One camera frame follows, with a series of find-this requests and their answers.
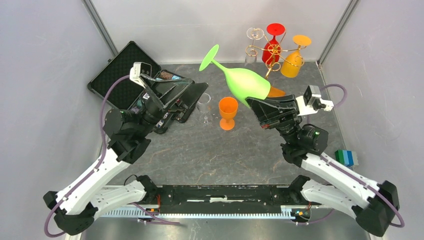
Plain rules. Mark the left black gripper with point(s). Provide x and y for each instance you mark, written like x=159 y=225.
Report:
x=166 y=93

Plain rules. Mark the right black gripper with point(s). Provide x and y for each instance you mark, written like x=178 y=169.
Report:
x=274 y=110

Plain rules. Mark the clear wine glass front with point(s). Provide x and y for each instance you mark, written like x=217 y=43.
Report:
x=204 y=107

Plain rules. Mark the clear wine glass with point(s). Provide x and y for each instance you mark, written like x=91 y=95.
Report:
x=255 y=34
x=204 y=107

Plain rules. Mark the green wine glass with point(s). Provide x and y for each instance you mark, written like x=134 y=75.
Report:
x=243 y=83

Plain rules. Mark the orange wine glass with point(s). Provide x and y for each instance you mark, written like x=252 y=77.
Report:
x=228 y=107

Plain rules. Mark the yellow wine glass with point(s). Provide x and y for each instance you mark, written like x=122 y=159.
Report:
x=294 y=61

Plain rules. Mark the red wine glass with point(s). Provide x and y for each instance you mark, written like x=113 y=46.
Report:
x=271 y=51

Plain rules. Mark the clear wine glass back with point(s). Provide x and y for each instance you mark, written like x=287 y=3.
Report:
x=255 y=34

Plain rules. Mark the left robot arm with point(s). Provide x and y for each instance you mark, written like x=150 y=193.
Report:
x=124 y=135

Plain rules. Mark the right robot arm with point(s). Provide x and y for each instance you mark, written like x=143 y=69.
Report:
x=371 y=204

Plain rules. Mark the gold rack with wooden base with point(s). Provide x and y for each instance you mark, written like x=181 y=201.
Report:
x=285 y=52

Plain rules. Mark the black poker chip case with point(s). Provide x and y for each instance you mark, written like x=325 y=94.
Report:
x=130 y=96

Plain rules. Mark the green blue toy bricks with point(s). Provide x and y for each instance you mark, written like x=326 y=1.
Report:
x=346 y=157

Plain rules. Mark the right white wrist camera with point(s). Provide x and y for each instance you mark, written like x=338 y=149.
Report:
x=311 y=102

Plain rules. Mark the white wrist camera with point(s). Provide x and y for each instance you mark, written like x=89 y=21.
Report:
x=137 y=70
x=311 y=102

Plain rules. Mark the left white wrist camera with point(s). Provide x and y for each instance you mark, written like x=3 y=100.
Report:
x=137 y=70

